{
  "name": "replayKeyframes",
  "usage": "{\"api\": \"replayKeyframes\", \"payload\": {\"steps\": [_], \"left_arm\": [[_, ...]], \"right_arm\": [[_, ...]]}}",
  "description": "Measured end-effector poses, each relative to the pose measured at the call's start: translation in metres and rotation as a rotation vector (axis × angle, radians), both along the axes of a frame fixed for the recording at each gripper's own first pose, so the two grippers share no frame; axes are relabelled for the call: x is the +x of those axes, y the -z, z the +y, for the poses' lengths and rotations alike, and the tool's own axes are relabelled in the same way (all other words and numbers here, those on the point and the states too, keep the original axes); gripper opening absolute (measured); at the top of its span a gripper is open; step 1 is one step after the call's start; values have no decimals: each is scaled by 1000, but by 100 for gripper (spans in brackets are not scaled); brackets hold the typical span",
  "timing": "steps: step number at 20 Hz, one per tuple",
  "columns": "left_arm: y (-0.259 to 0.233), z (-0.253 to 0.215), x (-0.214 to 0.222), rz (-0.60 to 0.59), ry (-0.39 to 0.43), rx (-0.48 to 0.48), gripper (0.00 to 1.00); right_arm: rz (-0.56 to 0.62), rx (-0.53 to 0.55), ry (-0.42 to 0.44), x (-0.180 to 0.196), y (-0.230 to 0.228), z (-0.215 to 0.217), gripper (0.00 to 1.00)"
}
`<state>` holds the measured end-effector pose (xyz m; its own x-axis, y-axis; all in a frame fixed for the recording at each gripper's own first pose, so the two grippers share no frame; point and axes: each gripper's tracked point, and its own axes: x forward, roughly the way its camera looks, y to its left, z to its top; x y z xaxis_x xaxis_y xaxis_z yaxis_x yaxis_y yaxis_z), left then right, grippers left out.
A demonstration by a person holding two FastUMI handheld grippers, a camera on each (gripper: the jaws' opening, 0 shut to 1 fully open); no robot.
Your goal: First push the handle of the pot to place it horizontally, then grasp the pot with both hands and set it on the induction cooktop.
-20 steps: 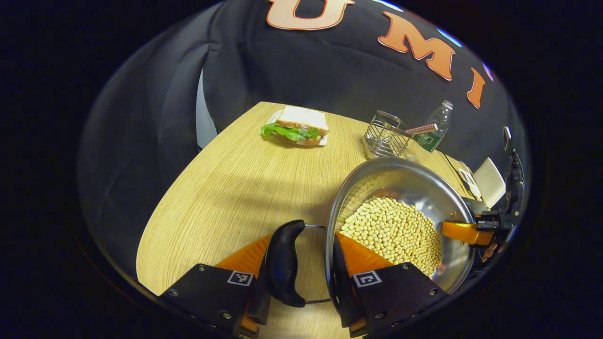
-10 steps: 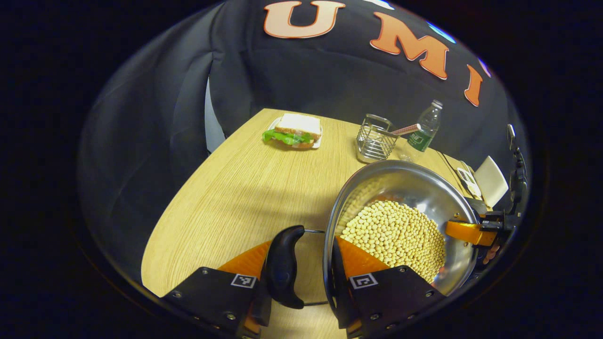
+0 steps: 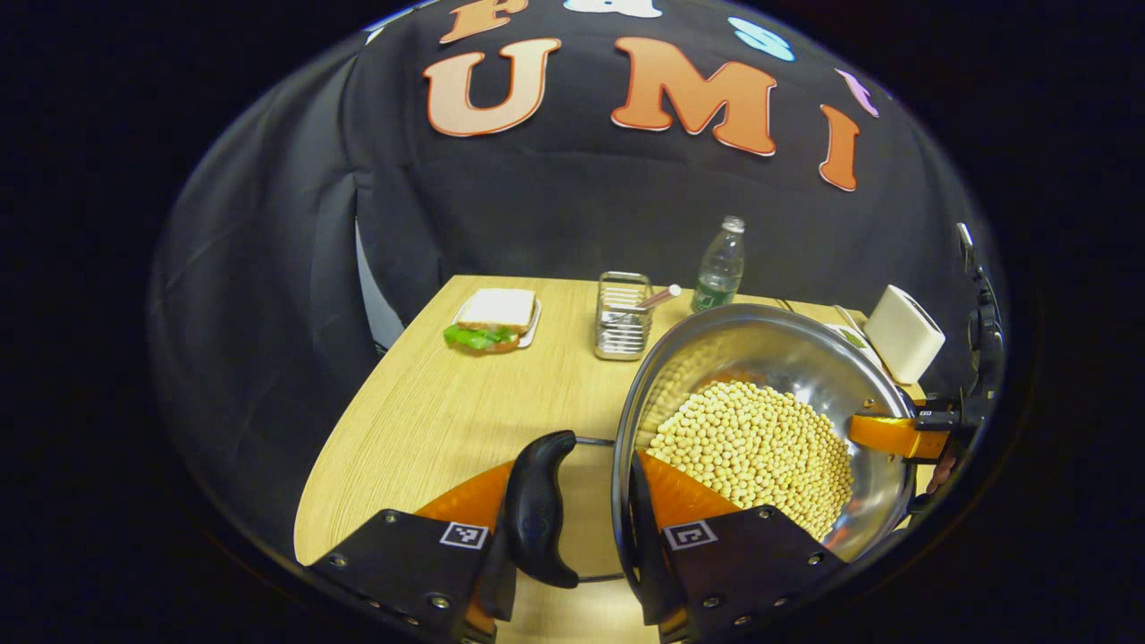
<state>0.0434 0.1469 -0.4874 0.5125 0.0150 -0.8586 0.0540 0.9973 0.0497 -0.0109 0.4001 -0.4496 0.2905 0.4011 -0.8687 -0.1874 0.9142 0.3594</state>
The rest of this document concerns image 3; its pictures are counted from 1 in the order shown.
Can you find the pink stick with white tip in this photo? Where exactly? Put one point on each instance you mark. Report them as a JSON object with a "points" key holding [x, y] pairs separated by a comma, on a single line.
{"points": [[662, 296]]}

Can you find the white toaster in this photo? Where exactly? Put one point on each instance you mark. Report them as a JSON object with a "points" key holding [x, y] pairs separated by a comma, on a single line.
{"points": [[903, 335]]}

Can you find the clear plastic water bottle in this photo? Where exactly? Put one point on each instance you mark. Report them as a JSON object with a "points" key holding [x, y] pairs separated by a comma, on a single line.
{"points": [[718, 268]]}

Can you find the white divided dish with beans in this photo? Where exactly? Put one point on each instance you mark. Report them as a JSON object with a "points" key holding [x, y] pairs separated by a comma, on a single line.
{"points": [[852, 338]]}

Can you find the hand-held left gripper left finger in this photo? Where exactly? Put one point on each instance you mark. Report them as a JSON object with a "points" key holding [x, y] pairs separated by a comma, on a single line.
{"points": [[420, 563]]}

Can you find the black backdrop cloth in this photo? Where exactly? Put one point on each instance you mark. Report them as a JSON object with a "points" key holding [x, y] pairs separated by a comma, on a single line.
{"points": [[537, 215]]}

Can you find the white sandwich plate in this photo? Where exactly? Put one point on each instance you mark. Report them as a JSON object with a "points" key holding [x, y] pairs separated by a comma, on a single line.
{"points": [[534, 326]]}

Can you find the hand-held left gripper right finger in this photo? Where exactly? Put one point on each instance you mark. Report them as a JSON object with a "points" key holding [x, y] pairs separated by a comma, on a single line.
{"points": [[644, 546]]}

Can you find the pile of soybeans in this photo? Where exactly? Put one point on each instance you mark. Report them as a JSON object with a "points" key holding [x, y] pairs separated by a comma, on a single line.
{"points": [[760, 447]]}

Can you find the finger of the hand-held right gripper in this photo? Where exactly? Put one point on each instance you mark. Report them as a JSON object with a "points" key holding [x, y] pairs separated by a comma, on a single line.
{"points": [[894, 434]]}

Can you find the sandwich with lettuce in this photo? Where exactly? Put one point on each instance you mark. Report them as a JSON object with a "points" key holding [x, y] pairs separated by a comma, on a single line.
{"points": [[492, 313]]}

